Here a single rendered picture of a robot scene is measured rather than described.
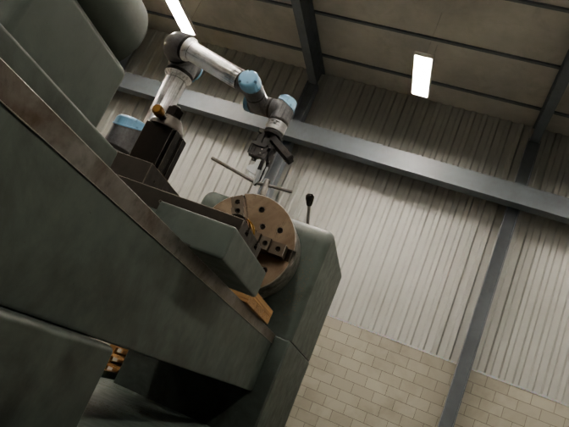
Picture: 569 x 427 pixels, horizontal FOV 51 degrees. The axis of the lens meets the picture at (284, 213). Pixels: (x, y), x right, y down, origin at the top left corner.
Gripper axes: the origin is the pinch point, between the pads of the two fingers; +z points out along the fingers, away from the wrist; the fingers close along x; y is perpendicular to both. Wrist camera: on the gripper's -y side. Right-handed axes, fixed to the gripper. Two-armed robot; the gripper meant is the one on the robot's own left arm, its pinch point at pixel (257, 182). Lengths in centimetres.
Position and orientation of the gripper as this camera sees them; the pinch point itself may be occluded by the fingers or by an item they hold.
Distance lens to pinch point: 214.7
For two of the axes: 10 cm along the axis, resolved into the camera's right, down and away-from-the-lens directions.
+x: -1.4, -3.4, -9.3
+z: -3.8, 8.9, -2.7
